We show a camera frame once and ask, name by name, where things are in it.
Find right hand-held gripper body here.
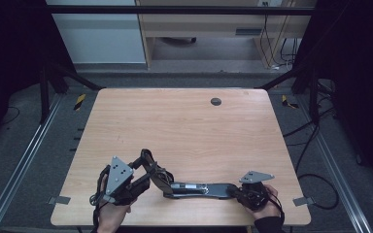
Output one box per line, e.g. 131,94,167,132
238,170,276,212

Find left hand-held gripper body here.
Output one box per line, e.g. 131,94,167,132
90,155,137,207

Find black stapler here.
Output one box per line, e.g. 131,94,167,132
139,148,241,200

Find person's right hand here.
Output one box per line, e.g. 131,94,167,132
245,183,283,221

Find person's left hand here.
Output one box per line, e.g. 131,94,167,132
96,176,134,233

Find grey tape piece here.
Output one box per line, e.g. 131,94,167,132
292,196,316,208
48,195,71,206

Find yellow black striped tape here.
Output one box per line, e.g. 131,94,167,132
73,93,87,112
281,94,299,110

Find dark low object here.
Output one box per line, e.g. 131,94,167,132
160,36,197,46

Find white cabinet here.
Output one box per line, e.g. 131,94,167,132
45,0,148,65

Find black curtain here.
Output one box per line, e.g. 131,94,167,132
292,0,373,195
0,0,79,153

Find light wooden desk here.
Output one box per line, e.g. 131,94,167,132
135,0,318,70

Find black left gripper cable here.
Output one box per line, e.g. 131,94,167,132
89,164,112,233

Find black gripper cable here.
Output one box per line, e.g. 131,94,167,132
271,173,341,225
89,164,112,233

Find black floor cables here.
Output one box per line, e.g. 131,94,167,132
282,79,337,174

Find aluminium floor rail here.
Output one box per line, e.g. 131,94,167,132
0,92,63,233
294,96,373,233

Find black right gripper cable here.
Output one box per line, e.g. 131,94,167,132
271,173,341,225

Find black frame post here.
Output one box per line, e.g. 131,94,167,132
39,66,51,124
308,66,321,124

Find black frame strut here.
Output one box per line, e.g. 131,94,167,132
257,63,309,91
49,61,104,92

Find thin black floor cable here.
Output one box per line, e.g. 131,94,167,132
1,106,21,126

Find black hanging cables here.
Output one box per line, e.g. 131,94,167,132
279,37,301,67

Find yellow cable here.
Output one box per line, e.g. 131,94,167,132
259,0,296,69

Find black horizontal frame bar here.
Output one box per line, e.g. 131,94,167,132
44,4,319,16

